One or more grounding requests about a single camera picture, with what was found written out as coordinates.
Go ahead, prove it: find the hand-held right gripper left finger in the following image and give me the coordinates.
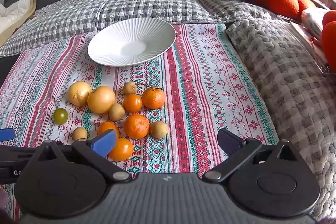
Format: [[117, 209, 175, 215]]
[[31, 129, 132, 184]]

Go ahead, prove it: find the orange cherry tomato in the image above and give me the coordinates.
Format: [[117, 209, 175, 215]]
[[123, 94, 143, 113], [98, 121, 120, 139], [108, 138, 134, 161]]

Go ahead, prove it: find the pink fleece clothing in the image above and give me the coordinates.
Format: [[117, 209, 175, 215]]
[[0, 186, 9, 219]]

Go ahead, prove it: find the mandarin with stem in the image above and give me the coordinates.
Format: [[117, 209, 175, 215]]
[[142, 84, 166, 109]]

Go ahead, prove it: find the pale yellow round fruit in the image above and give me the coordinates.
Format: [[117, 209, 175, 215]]
[[68, 81, 92, 107]]

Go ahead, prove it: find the tan longan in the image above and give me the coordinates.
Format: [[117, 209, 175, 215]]
[[149, 121, 168, 138], [123, 81, 137, 95], [109, 103, 126, 122], [72, 127, 88, 141]]

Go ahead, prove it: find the large-check puckered quilt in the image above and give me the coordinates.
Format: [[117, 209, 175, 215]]
[[226, 17, 336, 220]]

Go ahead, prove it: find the taupe checked quilt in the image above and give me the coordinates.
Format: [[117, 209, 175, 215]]
[[192, 0, 277, 24]]

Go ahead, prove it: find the clear acrylic tray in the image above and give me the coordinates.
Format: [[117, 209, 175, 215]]
[[277, 14, 336, 74]]

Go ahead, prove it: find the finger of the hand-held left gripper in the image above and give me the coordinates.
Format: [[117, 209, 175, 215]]
[[0, 145, 39, 159], [0, 128, 15, 142]]

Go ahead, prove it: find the white ribbed plate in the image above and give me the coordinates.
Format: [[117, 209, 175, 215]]
[[87, 17, 176, 67]]

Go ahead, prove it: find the beige blanket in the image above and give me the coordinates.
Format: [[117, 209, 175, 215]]
[[0, 0, 37, 47]]

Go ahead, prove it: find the green cherry tomato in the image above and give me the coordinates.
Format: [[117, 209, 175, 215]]
[[54, 108, 69, 125]]

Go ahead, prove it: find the large golden round fruit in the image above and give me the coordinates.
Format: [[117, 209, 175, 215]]
[[87, 86, 116, 114]]

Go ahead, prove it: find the red green patterned cloth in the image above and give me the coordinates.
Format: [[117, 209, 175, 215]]
[[0, 23, 280, 219]]

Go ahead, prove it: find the stemless mandarin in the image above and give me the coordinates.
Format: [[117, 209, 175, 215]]
[[124, 113, 150, 139]]

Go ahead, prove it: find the pastel striped cloth bundle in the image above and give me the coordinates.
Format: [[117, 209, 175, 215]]
[[301, 7, 328, 42]]

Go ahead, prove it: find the orange plush cushion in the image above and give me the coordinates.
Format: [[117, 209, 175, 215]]
[[321, 11, 336, 72], [247, 0, 317, 22]]

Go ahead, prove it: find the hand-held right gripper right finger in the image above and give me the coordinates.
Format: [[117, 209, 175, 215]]
[[202, 129, 305, 184]]

